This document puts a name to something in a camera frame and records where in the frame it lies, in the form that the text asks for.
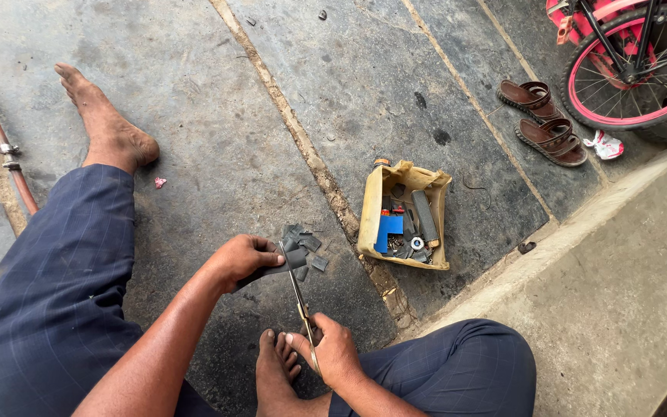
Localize pile of cut rubber pieces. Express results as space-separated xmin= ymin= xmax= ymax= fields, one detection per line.
xmin=281 ymin=223 xmax=330 ymax=285

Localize person's right foot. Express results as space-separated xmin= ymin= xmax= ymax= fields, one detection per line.
xmin=255 ymin=328 xmax=334 ymax=417

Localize grey rasp block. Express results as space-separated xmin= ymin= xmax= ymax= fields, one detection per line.
xmin=411 ymin=189 xmax=441 ymax=248

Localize brown sandal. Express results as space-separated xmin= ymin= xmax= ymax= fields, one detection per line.
xmin=514 ymin=117 xmax=588 ymax=168
xmin=496 ymin=79 xmax=566 ymax=124

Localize black rubber strip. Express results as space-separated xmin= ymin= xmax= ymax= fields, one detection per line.
xmin=232 ymin=248 xmax=309 ymax=293

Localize thin bent wire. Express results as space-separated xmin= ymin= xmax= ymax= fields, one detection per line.
xmin=462 ymin=176 xmax=492 ymax=210

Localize person's foot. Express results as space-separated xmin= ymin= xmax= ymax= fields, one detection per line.
xmin=255 ymin=328 xmax=334 ymax=417
xmin=54 ymin=63 xmax=161 ymax=176

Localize person's leg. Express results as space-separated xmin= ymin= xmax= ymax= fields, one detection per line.
xmin=0 ymin=163 xmax=221 ymax=417
xmin=328 ymin=318 xmax=537 ymax=417

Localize blue plastic piece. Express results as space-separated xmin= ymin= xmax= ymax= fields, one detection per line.
xmin=373 ymin=215 xmax=404 ymax=254

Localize person's left leg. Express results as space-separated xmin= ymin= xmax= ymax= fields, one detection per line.
xmin=0 ymin=163 xmax=221 ymax=417

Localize white red crumpled wrapper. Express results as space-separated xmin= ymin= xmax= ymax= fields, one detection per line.
xmin=582 ymin=129 xmax=625 ymax=161

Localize person's right leg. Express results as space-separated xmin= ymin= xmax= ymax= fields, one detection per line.
xmin=328 ymin=318 xmax=537 ymax=417

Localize person's right hand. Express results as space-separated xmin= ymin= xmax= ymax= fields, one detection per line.
xmin=286 ymin=313 xmax=364 ymax=390

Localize person's left hand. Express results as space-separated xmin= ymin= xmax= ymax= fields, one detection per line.
xmin=212 ymin=234 xmax=286 ymax=294

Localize black rubber scraps in tray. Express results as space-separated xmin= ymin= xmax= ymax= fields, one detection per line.
xmin=381 ymin=183 xmax=434 ymax=264

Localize metal scissors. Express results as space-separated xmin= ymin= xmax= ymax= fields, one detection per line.
xmin=278 ymin=239 xmax=324 ymax=380

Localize yellow plastic tray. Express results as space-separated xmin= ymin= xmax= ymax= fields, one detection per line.
xmin=357 ymin=160 xmax=453 ymax=271

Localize person's left foot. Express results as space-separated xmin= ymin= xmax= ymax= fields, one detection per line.
xmin=54 ymin=63 xmax=161 ymax=176

